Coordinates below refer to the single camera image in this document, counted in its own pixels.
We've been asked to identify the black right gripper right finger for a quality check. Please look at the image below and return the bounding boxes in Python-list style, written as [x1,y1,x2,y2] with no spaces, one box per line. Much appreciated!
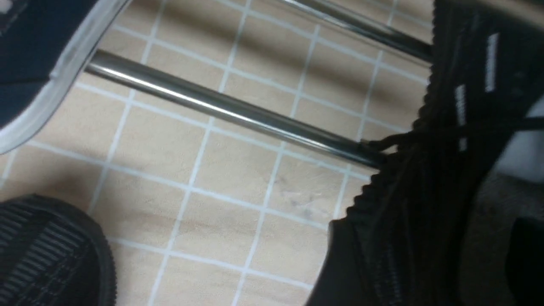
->
[505,218,544,306]

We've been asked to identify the navy canvas sneaker right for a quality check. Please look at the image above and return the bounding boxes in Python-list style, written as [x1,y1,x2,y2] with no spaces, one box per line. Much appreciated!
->
[0,0,130,154]

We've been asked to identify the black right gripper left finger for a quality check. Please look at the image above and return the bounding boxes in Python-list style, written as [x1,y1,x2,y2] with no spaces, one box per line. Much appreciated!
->
[0,194,117,306]

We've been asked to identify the metal shoe rack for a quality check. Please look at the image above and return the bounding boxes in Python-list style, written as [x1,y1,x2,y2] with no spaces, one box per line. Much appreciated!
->
[85,0,431,169]

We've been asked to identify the black mesh shoe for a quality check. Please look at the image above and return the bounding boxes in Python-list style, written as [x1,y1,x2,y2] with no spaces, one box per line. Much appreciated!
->
[306,0,543,306]

